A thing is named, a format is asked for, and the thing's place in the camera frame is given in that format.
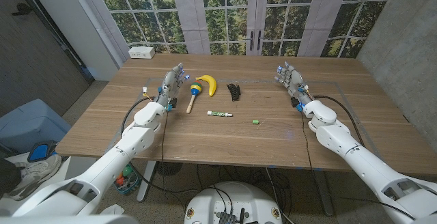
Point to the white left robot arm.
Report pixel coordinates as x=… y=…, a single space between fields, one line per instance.
x=129 y=145

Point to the blue black padded object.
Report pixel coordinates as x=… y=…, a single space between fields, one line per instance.
x=41 y=150

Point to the white robot chest shell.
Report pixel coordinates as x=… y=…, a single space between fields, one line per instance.
x=68 y=220

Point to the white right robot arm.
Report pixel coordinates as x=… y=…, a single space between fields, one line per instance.
x=341 y=142

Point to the teal toy basket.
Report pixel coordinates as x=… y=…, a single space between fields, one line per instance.
x=131 y=183

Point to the green toy ball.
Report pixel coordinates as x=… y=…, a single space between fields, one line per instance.
x=127 y=171

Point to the blue-grey storage bin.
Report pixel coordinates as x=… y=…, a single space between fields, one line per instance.
x=30 y=121

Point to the colourful wooden maraca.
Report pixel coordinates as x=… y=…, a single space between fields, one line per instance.
x=196 y=88

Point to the white power box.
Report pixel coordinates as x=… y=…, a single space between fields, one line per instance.
x=141 y=52

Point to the grey table leg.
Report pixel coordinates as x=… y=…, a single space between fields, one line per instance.
x=324 y=193

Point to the grey white sneaker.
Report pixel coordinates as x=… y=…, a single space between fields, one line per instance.
x=37 y=172

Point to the white table leg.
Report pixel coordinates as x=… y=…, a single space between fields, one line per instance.
x=146 y=183

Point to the black round floor fan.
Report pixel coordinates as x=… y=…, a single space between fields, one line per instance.
x=169 y=167

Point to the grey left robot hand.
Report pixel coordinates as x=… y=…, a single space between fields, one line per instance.
x=170 y=84

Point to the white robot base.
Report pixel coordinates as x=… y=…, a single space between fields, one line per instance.
x=208 y=200

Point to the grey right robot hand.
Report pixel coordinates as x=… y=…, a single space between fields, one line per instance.
x=293 y=79

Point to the white green marker body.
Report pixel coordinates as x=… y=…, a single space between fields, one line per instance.
x=218 y=114

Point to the printed window forest backdrop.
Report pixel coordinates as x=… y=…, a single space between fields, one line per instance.
x=218 y=12

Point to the yellow toy banana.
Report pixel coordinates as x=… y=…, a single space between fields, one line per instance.
x=212 y=84

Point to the black hair claw clip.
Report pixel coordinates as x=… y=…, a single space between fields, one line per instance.
x=234 y=92

